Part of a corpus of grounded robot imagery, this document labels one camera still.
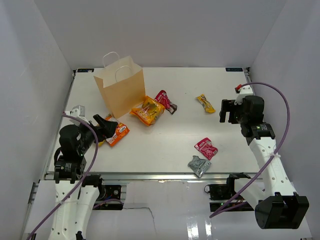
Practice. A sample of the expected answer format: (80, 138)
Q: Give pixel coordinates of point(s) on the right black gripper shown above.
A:
(228, 106)

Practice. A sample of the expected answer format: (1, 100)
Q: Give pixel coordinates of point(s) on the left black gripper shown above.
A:
(110, 125)

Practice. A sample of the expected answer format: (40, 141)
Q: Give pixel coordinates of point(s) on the orange snack packet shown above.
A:
(120, 132)

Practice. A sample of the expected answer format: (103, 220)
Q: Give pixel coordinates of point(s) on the yellow M&M packet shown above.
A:
(205, 104)

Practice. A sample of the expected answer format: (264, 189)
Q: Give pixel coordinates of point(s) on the pink candy packet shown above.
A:
(206, 148)

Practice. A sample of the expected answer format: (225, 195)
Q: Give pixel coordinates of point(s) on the large yellow snack bag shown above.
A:
(149, 111)

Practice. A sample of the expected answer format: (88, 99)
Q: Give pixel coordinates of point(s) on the red candy packet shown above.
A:
(163, 99)

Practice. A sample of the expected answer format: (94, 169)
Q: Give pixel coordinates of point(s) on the silver foil packet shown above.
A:
(199, 166)

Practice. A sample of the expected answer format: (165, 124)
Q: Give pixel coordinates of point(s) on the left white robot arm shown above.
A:
(76, 191)

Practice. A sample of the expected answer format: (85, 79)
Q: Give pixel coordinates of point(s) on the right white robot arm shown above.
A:
(277, 205)

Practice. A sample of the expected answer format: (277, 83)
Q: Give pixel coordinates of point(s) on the brown paper bag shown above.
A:
(121, 85)

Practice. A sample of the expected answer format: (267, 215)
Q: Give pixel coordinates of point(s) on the white front cover panel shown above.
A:
(177, 210)

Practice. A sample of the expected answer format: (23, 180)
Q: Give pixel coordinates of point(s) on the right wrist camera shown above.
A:
(242, 92)

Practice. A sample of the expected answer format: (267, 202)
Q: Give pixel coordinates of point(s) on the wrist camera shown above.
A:
(78, 112)
(242, 92)

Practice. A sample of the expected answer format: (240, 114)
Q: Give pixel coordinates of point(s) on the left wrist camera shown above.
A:
(78, 112)

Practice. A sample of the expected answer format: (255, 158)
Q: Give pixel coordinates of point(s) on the aluminium table rail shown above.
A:
(160, 176)

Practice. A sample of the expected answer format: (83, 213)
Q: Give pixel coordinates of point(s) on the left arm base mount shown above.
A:
(110, 193)

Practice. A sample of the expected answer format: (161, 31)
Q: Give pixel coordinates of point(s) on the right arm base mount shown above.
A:
(220, 193)

